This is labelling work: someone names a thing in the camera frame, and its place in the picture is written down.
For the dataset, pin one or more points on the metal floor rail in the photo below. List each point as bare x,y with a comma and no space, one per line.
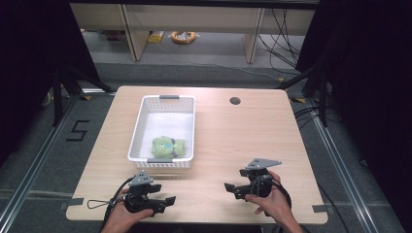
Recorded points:
35,165
343,168

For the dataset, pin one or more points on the light wooden shelf unit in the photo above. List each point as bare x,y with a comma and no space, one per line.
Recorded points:
194,19

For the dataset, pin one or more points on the green mitten with face print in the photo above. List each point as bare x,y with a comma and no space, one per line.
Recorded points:
162,146

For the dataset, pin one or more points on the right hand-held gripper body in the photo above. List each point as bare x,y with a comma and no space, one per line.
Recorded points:
259,181

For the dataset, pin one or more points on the black metal stand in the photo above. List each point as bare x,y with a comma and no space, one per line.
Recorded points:
322,97
58,97

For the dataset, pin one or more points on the grey tape piece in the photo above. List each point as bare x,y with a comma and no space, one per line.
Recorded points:
75,202
320,208

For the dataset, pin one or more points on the person's right hand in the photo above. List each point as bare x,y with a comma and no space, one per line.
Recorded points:
275,204

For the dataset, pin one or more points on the person's left hand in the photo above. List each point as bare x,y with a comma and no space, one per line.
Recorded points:
123,220

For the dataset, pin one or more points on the yellow packet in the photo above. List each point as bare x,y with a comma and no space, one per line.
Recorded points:
156,37

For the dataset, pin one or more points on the white plastic basket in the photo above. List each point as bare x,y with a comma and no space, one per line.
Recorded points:
162,123

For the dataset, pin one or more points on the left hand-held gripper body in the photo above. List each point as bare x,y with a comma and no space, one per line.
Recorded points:
139,194

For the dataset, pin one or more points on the dark curtain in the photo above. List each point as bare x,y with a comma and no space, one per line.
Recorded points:
372,81
35,58

